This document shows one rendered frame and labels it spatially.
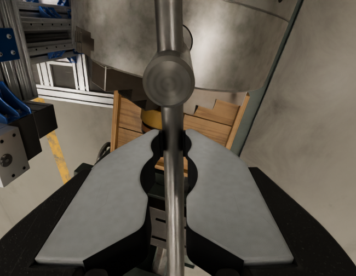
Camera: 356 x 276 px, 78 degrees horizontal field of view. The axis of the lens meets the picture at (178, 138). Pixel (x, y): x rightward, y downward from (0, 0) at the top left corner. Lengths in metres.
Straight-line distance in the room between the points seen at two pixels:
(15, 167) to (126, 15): 0.57
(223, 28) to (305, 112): 1.43
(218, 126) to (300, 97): 1.03
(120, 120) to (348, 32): 1.32
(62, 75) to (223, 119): 1.21
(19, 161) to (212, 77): 0.61
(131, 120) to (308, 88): 1.19
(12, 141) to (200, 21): 0.59
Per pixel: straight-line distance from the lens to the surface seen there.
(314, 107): 1.66
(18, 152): 0.74
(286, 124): 1.66
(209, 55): 0.25
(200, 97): 0.39
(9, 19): 0.88
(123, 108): 0.69
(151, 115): 0.40
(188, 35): 0.25
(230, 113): 0.63
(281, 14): 0.31
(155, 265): 1.19
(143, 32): 0.25
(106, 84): 0.32
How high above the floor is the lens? 1.47
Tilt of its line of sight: 61 degrees down
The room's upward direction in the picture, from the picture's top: 157 degrees counter-clockwise
